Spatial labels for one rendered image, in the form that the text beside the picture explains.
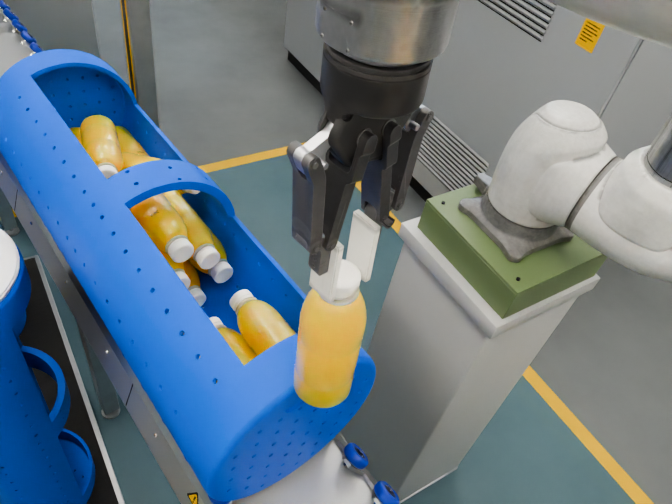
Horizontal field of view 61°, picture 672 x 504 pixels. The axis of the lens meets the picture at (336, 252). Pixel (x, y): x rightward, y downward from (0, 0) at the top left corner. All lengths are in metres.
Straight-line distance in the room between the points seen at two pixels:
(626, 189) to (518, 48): 1.40
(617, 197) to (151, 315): 0.75
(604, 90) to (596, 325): 1.09
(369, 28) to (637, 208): 0.74
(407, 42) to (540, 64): 1.95
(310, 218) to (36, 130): 0.78
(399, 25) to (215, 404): 0.52
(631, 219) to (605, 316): 1.83
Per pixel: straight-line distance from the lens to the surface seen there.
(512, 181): 1.12
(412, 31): 0.36
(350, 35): 0.37
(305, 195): 0.42
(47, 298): 2.25
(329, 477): 0.99
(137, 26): 1.75
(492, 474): 2.17
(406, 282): 1.36
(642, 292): 3.09
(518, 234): 1.18
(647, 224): 1.04
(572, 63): 2.22
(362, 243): 0.53
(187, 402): 0.77
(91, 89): 1.36
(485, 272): 1.16
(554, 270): 1.20
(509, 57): 2.40
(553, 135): 1.07
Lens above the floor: 1.83
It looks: 45 degrees down
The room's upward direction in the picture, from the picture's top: 12 degrees clockwise
